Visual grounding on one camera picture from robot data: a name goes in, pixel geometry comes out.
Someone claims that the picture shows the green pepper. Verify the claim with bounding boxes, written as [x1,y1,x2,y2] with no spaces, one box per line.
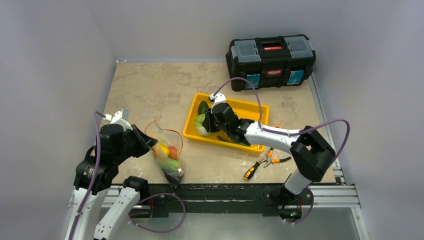
[155,156,179,173]

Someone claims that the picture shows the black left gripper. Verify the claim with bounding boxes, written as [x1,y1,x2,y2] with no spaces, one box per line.
[113,122,158,163]

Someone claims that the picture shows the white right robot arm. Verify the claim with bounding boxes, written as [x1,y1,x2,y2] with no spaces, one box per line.
[202,103,336,204]

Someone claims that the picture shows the yellow black screwdriver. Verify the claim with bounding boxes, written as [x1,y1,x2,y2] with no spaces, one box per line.
[243,154,268,181]

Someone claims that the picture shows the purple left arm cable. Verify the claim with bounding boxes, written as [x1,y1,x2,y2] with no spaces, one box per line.
[67,111,107,240]

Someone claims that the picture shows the black metal base frame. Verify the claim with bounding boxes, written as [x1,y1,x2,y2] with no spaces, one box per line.
[67,180,362,220]

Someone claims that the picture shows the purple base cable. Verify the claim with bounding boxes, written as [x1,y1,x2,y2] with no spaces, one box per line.
[128,193,186,234]
[283,187,316,225]

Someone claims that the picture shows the green cabbage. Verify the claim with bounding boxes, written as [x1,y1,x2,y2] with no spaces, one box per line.
[195,113,211,137]

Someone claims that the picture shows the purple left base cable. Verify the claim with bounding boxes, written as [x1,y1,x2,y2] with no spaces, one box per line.
[128,193,186,234]

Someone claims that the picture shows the yellow plastic tray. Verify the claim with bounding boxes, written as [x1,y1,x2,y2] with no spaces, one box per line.
[182,92,270,154]

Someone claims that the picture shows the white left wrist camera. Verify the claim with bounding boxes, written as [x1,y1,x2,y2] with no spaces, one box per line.
[103,108,133,131]

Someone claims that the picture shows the purple eggplant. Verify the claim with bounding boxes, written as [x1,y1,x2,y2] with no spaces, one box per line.
[165,173,184,186]

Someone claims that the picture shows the dark green avocado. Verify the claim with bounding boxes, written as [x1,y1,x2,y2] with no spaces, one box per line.
[197,101,210,115]

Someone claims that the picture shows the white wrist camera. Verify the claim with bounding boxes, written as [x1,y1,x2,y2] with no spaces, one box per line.
[103,108,133,131]
[208,92,227,108]

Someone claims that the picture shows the red peach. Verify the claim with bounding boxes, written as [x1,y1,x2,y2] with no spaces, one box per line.
[167,145,178,160]

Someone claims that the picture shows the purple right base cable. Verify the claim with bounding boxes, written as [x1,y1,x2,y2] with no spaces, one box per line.
[283,187,316,225]

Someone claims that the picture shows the orange handled pliers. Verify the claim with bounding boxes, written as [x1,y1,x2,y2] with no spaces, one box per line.
[262,147,292,168]

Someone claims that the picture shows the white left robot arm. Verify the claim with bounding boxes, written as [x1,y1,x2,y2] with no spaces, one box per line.
[65,123,158,240]

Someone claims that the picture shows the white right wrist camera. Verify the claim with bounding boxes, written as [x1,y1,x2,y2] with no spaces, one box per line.
[208,92,227,108]

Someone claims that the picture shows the clear orange zip bag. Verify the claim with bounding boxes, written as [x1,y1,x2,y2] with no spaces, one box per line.
[144,120,186,187]

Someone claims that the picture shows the yellow banana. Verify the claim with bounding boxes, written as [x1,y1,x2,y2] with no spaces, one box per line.
[159,142,171,158]

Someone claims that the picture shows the black plastic toolbox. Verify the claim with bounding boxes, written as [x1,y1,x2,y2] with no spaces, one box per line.
[225,34,317,92]

